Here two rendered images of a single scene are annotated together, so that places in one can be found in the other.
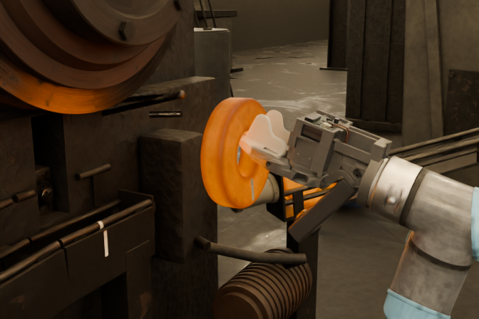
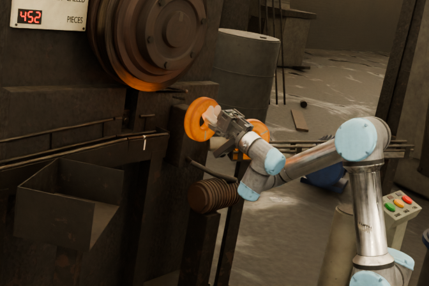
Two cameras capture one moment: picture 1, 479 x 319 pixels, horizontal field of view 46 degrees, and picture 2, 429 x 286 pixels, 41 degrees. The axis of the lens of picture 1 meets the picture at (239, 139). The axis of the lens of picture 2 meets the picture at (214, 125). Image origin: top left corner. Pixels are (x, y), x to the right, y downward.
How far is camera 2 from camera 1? 1.23 m
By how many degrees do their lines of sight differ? 10
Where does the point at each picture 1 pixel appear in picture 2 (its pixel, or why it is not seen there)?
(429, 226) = (254, 157)
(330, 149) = (230, 124)
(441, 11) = not seen: outside the picture
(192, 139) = not seen: hidden behind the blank
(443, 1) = not seen: outside the picture
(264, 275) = (214, 182)
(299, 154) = (219, 123)
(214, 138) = (191, 111)
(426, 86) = (417, 115)
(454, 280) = (259, 179)
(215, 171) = (188, 123)
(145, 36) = (174, 67)
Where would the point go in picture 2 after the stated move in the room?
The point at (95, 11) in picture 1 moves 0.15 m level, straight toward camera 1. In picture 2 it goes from (156, 57) to (152, 64)
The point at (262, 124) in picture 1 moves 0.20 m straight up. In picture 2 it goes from (210, 109) to (221, 51)
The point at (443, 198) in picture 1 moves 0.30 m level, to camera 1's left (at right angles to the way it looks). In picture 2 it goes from (260, 148) to (169, 127)
